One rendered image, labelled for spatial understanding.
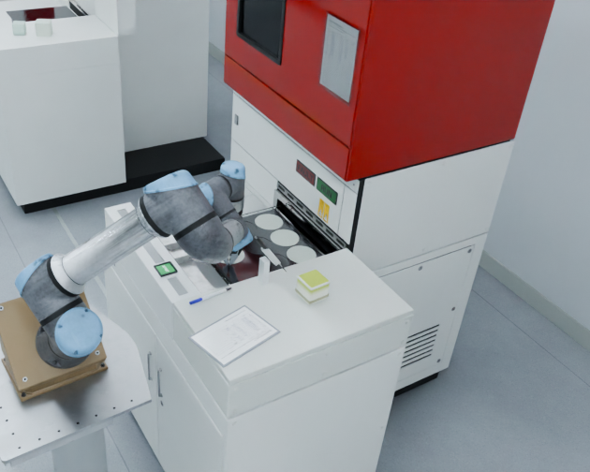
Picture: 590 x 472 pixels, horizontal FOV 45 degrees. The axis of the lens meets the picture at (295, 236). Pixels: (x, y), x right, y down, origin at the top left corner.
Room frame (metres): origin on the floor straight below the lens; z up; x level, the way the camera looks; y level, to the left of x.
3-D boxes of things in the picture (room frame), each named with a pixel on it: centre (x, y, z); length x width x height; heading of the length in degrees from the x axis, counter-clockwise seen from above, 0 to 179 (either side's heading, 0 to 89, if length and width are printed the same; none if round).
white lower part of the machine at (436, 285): (2.46, -0.22, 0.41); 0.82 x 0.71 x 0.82; 36
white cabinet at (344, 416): (1.85, 0.16, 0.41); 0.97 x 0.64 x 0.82; 36
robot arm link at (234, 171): (1.86, 0.21, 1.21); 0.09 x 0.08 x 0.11; 147
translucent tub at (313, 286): (1.66, -0.07, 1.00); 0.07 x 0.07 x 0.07; 39
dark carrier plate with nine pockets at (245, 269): (1.97, 0.12, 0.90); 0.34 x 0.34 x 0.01; 36
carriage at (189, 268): (1.80, 0.33, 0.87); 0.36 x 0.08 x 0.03; 36
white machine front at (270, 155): (2.26, 0.05, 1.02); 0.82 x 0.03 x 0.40; 36
